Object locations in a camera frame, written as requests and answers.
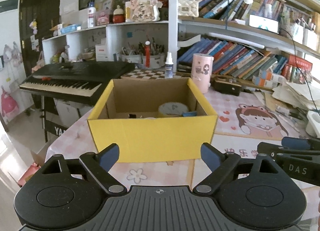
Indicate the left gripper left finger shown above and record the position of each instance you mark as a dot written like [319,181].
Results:
[98,165]

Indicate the stack of papers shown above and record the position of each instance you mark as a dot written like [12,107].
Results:
[303,96]

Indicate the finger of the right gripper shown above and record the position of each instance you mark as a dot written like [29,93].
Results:
[300,144]

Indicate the white quilted handbag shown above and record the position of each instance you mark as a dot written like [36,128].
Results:
[188,8]

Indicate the orange white box lower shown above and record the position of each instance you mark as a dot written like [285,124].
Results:
[263,82]

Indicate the row of books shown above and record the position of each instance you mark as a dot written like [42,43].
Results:
[243,62]

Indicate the pink cylindrical container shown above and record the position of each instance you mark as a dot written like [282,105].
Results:
[201,71]

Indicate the pink floral figurine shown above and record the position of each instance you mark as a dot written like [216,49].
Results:
[145,10]

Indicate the orange white box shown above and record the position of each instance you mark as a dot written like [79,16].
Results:
[268,75]
[263,82]

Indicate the yellow cardboard box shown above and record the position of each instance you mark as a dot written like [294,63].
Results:
[127,114]

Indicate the white spray bottle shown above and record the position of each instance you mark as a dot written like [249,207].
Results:
[169,65]

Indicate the wooden chessboard box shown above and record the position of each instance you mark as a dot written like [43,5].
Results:
[141,74]

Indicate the dark wooden organizer box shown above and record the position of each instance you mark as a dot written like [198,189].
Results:
[227,85]

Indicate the black electronic keyboard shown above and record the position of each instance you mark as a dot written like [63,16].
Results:
[80,82]

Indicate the round tape roll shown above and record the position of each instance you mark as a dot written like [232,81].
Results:
[172,109]

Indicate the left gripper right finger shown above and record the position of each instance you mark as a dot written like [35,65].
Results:
[222,167]

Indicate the white shelf unit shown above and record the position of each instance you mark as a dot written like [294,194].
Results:
[110,38]

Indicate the orange white box upper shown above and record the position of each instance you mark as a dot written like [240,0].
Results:
[268,75]

